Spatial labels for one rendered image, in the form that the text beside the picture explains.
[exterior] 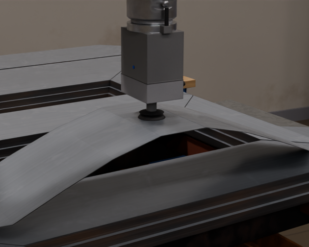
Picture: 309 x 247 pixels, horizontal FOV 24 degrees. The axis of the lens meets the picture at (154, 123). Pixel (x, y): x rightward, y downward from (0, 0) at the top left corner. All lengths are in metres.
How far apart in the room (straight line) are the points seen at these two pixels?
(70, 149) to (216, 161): 0.31
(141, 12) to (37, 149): 0.26
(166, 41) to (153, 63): 0.04
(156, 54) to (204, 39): 3.12
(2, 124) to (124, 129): 0.49
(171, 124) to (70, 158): 0.16
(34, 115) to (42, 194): 0.60
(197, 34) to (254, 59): 0.44
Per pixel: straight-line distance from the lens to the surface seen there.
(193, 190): 1.13
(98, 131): 1.08
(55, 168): 1.03
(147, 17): 1.04
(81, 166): 1.00
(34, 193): 0.99
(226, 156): 1.29
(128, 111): 1.14
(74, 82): 1.85
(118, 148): 1.01
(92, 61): 2.16
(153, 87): 1.05
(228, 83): 4.31
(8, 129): 1.47
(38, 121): 1.51
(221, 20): 4.20
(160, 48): 1.05
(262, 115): 1.97
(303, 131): 1.71
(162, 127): 1.06
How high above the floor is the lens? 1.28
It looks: 17 degrees down
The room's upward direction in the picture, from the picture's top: straight up
